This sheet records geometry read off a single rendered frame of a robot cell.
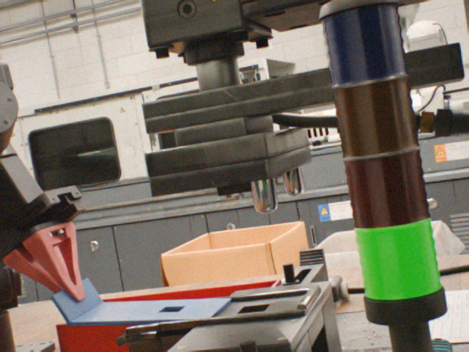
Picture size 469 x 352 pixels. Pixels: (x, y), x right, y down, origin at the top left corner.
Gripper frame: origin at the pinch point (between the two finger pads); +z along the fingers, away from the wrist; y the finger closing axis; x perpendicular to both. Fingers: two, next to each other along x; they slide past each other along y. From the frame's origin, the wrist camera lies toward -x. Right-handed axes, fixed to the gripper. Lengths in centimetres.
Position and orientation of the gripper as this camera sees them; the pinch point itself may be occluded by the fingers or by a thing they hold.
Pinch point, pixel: (74, 295)
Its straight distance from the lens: 74.6
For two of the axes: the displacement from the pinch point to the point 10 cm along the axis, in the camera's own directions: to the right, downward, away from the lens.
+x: 2.8, -1.0, 9.5
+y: 7.8, -5.6, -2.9
